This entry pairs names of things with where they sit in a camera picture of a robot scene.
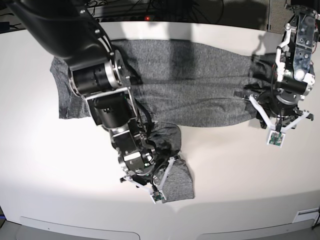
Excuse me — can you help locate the power strip with red light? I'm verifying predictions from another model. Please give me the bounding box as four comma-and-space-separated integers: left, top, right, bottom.
87, 6, 192, 23

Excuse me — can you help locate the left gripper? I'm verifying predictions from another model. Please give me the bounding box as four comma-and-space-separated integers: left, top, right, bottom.
257, 90, 303, 127

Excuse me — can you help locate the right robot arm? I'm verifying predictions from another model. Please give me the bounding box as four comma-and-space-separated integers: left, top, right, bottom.
5, 0, 175, 192

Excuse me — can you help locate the white label sticker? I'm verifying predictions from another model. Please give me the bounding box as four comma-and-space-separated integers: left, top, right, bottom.
292, 207, 320, 223

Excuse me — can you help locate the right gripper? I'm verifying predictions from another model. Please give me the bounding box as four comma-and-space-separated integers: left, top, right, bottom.
122, 150, 174, 176

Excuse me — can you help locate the grey long-sleeve T-shirt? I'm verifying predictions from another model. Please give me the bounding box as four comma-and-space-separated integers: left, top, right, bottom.
50, 40, 275, 202

